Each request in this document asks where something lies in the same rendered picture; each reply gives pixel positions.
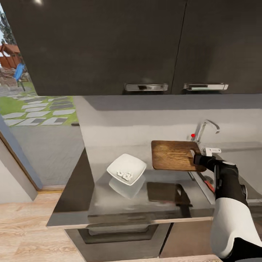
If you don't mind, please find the parer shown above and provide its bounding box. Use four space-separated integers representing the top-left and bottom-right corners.
197 172 215 194

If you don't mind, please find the cutting board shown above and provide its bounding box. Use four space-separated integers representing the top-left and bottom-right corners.
151 140 207 172

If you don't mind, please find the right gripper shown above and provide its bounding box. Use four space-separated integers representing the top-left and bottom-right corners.
194 155 216 169

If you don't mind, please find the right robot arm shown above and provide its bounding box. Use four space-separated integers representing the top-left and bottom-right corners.
194 148 262 262

